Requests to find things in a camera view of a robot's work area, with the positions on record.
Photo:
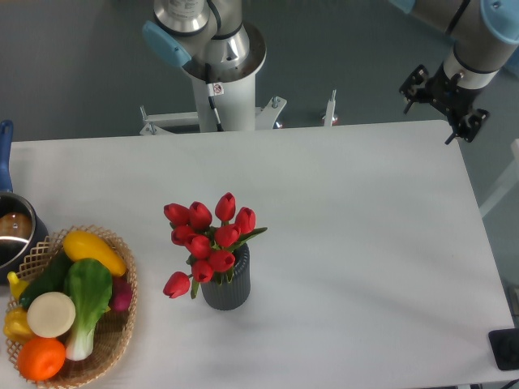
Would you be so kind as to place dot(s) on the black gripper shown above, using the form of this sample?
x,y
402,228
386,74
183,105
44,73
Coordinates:
x,y
446,91

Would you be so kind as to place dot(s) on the red tulip bouquet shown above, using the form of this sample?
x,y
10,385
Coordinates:
x,y
212,240

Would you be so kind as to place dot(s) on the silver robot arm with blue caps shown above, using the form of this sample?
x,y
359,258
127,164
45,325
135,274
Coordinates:
x,y
485,36

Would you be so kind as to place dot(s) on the dark grey ribbed vase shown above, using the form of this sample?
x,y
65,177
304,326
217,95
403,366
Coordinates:
x,y
231,290

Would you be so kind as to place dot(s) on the black device at table edge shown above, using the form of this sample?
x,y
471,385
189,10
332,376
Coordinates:
x,y
504,345

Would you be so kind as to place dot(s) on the purple red radish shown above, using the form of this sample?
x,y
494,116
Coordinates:
x,y
121,295

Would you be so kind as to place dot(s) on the yellow squash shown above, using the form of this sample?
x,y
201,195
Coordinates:
x,y
79,245

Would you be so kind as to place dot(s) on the green bok choy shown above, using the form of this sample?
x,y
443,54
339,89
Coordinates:
x,y
89,285

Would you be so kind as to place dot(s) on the woven wicker basket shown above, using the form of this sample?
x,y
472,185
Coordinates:
x,y
113,331

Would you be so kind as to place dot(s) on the dark green cucumber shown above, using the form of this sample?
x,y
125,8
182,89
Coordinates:
x,y
51,279

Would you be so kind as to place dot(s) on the yellow banana tip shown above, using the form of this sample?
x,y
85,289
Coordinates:
x,y
16,285

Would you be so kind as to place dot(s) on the orange fruit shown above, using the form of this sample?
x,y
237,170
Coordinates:
x,y
41,358

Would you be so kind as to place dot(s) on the yellow bell pepper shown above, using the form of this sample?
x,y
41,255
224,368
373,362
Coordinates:
x,y
16,326

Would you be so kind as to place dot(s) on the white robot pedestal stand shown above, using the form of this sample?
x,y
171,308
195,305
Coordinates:
x,y
221,54

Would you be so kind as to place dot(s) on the blue handled saucepan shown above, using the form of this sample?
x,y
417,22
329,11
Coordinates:
x,y
21,227

